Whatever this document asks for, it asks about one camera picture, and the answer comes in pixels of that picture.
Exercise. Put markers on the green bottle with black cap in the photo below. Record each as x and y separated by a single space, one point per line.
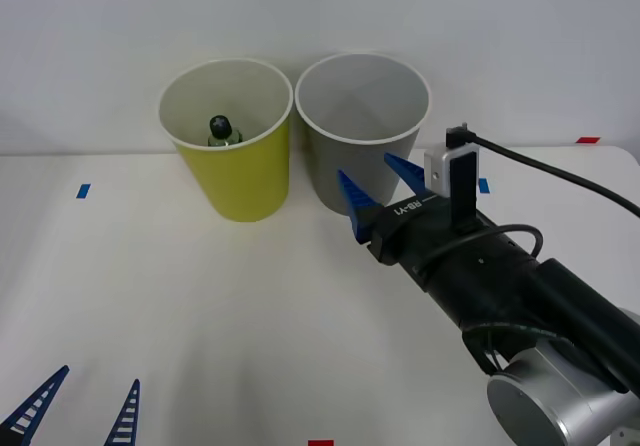
222 128

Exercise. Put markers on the yellow-green plastic bin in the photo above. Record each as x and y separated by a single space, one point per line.
250 181

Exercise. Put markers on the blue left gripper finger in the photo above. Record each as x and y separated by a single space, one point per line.
31 406
126 418

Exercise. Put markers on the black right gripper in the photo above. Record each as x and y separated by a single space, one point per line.
425 231

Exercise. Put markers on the silver and black right arm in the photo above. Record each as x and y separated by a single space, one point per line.
540 326

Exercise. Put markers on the grey plastic bin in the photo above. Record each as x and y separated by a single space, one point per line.
350 171

